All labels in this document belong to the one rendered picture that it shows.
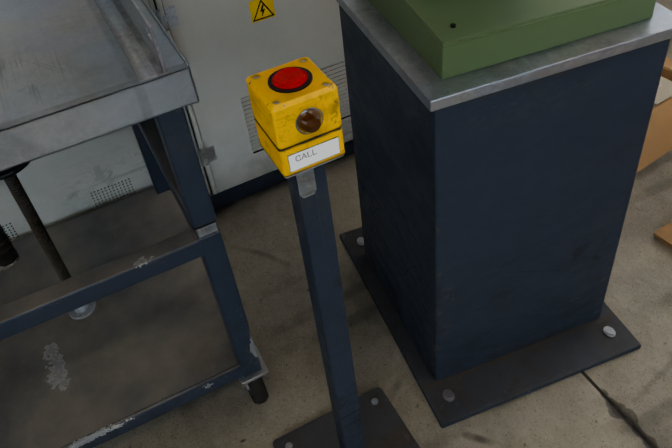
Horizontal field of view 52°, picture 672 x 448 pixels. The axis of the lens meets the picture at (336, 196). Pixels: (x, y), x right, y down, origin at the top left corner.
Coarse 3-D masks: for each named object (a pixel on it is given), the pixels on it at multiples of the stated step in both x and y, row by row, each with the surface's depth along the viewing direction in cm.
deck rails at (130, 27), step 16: (96, 0) 108; (112, 0) 107; (128, 0) 95; (112, 16) 103; (128, 16) 103; (144, 16) 88; (112, 32) 100; (128, 32) 99; (144, 32) 92; (128, 48) 96; (144, 48) 95; (144, 64) 92; (160, 64) 90; (144, 80) 89
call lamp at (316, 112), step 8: (304, 112) 74; (312, 112) 74; (320, 112) 76; (296, 120) 75; (304, 120) 74; (312, 120) 74; (320, 120) 75; (296, 128) 75; (304, 128) 75; (312, 128) 75
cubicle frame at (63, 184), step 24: (96, 144) 168; (120, 144) 171; (24, 168) 163; (48, 168) 166; (72, 168) 169; (96, 168) 172; (120, 168) 175; (144, 168) 178; (0, 192) 164; (48, 192) 169; (72, 192) 172; (96, 192) 176; (120, 192) 179; (0, 216) 167; (48, 216) 173; (72, 216) 176
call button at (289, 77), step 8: (280, 72) 77; (288, 72) 76; (296, 72) 76; (304, 72) 77; (272, 80) 76; (280, 80) 75; (288, 80) 75; (296, 80) 75; (304, 80) 76; (288, 88) 75
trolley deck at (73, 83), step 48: (0, 0) 113; (48, 0) 111; (144, 0) 106; (0, 48) 100; (48, 48) 99; (96, 48) 97; (0, 96) 90; (48, 96) 89; (96, 96) 88; (144, 96) 91; (192, 96) 94; (0, 144) 85; (48, 144) 88
